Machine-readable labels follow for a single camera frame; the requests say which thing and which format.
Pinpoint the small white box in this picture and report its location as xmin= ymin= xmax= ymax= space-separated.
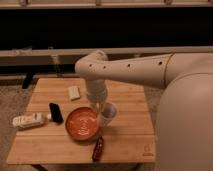
xmin=68 ymin=86 xmax=80 ymax=101

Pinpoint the orange ceramic bowl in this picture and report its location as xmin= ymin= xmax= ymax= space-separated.
xmin=65 ymin=107 xmax=99 ymax=142

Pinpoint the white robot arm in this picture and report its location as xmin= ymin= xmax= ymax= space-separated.
xmin=75 ymin=50 xmax=213 ymax=171

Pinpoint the wooden table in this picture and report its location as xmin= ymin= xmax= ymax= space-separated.
xmin=7 ymin=78 xmax=155 ymax=164

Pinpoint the dark red snack bar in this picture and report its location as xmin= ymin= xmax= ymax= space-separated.
xmin=92 ymin=136 xmax=104 ymax=162

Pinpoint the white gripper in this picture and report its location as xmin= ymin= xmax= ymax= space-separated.
xmin=85 ymin=79 xmax=107 ymax=115

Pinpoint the white ceramic cup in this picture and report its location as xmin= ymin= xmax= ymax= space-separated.
xmin=99 ymin=102 xmax=117 ymax=127

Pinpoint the black rectangular device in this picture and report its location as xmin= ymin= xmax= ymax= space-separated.
xmin=49 ymin=103 xmax=63 ymax=123

